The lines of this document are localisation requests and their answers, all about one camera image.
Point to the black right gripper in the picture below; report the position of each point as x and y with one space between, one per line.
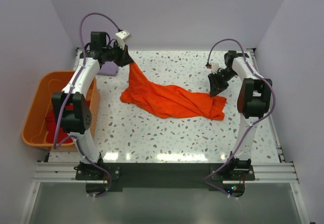
219 79

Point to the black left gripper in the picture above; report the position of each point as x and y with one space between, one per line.
121 56

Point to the orange t-shirt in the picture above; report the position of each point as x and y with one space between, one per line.
170 101

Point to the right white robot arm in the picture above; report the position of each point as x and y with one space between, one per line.
253 104

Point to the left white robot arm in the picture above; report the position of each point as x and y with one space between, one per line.
72 113

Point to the folded lavender t-shirt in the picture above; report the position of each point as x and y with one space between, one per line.
109 69

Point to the orange plastic basket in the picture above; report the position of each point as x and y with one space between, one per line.
34 132

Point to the red t-shirt in basket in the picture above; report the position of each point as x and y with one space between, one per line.
51 127

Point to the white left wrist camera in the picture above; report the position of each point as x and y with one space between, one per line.
121 38

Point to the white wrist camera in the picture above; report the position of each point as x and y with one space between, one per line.
215 67
121 38

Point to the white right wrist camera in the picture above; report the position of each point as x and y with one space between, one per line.
215 67

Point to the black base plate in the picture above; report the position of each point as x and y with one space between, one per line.
115 177

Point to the aluminium front rail frame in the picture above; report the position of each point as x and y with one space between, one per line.
264 173

